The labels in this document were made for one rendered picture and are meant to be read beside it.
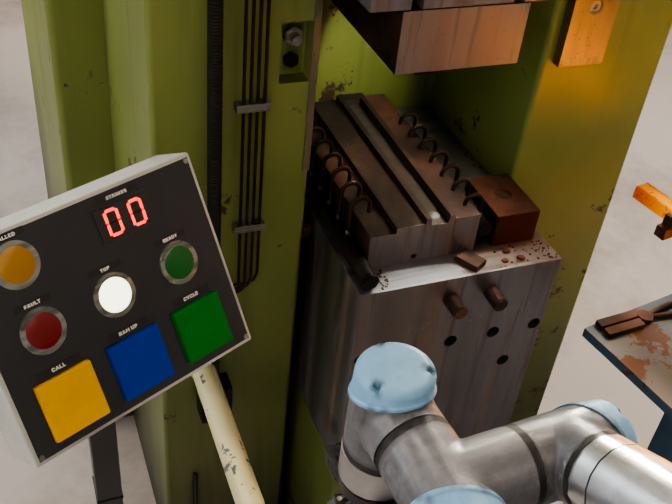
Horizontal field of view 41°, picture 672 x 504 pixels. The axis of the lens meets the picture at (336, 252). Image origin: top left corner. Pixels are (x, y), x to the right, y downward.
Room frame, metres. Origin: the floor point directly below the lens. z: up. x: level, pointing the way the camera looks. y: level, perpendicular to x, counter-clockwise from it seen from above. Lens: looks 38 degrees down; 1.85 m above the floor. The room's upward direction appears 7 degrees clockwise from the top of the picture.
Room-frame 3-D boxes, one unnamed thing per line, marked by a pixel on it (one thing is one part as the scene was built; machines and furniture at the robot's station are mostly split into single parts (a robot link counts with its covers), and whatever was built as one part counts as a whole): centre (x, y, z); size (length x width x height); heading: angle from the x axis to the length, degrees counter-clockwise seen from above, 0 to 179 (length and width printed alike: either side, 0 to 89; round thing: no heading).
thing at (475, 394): (1.41, -0.10, 0.69); 0.56 x 0.38 x 0.45; 25
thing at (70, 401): (0.71, 0.30, 1.01); 0.07 x 0.05 x 0.07; 140
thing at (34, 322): (0.74, 0.33, 1.09); 0.05 x 0.03 x 0.04; 115
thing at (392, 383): (0.55, -0.07, 1.23); 0.09 x 0.08 x 0.11; 28
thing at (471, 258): (1.19, -0.23, 0.92); 0.04 x 0.03 x 0.01; 56
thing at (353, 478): (0.56, -0.07, 1.16); 0.08 x 0.08 x 0.05
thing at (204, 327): (0.87, 0.17, 1.01); 0.07 x 0.05 x 0.07; 140
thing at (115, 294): (0.82, 0.27, 1.09); 0.05 x 0.03 x 0.04; 115
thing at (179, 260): (0.90, 0.20, 1.09); 0.05 x 0.03 x 0.04; 115
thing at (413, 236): (1.37, -0.06, 0.96); 0.42 x 0.20 x 0.09; 25
